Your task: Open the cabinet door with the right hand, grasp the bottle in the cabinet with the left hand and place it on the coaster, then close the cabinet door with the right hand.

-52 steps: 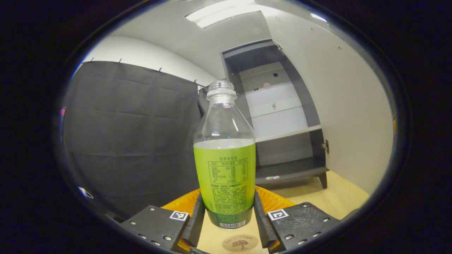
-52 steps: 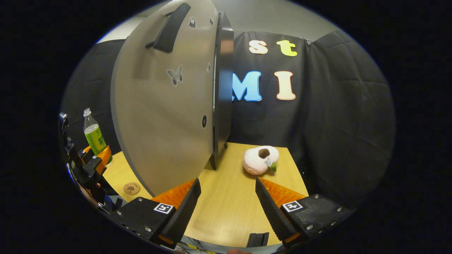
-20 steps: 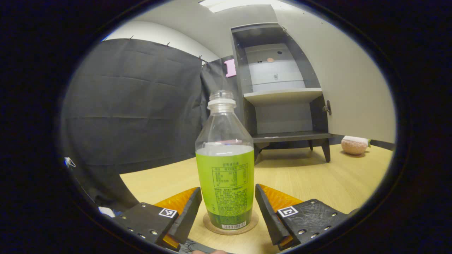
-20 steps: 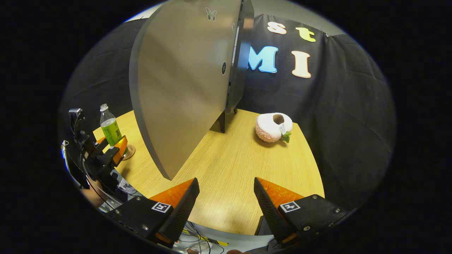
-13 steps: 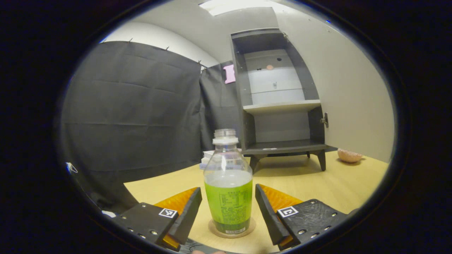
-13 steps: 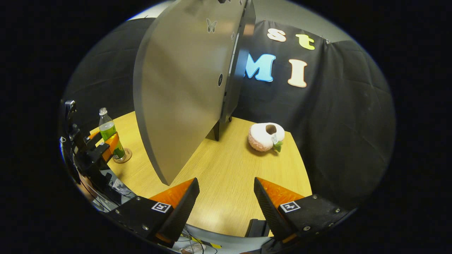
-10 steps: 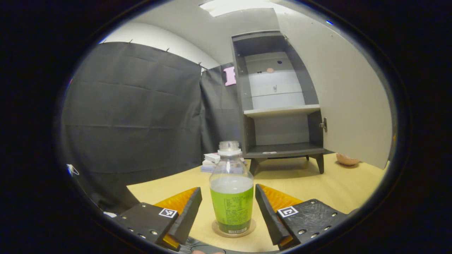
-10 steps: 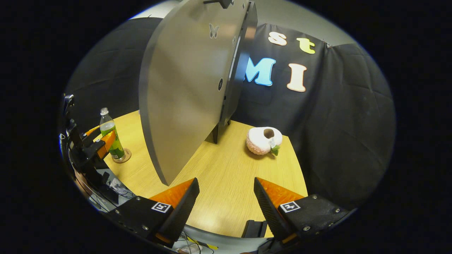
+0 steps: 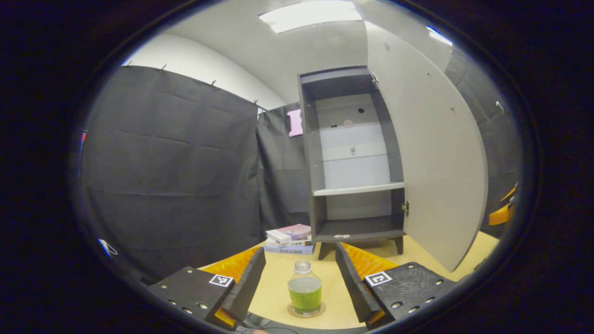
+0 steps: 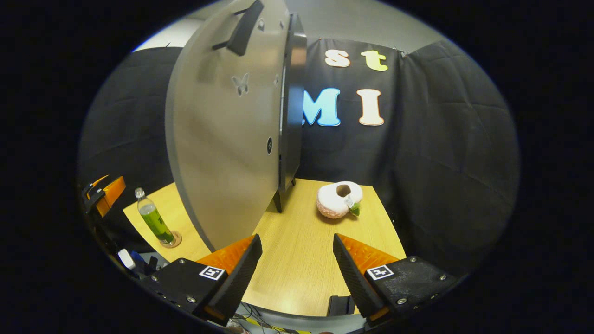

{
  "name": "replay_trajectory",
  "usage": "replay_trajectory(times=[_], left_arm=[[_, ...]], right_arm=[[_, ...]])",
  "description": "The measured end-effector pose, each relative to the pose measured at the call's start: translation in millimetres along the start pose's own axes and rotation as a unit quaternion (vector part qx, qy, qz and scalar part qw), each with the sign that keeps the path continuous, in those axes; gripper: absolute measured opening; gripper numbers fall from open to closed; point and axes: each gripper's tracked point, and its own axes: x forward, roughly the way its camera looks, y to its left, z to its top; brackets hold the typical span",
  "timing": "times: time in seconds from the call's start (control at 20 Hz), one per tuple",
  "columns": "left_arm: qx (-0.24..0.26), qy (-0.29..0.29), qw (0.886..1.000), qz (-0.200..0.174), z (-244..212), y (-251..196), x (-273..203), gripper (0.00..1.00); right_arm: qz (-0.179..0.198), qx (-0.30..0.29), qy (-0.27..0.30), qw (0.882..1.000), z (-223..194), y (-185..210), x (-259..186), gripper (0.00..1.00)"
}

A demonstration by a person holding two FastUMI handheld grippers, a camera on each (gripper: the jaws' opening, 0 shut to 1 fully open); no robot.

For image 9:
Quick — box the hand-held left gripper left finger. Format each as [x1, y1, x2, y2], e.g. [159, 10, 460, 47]
[148, 247, 267, 330]

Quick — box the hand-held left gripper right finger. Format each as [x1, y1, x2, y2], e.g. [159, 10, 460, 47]
[334, 241, 458, 330]

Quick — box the green label plastic bottle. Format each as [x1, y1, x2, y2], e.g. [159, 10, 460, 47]
[287, 260, 323, 317]

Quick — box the round wooden coaster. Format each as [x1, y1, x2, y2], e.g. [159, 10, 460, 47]
[286, 302, 327, 319]

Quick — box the dark grey cabinet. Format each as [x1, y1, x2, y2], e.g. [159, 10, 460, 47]
[297, 65, 409, 260]

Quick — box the grey cabinet door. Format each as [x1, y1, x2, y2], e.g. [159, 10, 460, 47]
[364, 21, 489, 273]

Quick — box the small white box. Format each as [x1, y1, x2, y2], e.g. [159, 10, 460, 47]
[265, 229, 293, 245]

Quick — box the black backdrop cloth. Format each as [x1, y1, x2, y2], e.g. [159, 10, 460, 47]
[79, 46, 523, 281]

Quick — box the long ceiling light strip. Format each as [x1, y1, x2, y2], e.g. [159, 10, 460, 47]
[427, 26, 453, 47]

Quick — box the large ceiling light panel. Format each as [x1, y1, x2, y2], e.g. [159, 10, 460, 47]
[258, 0, 362, 34]

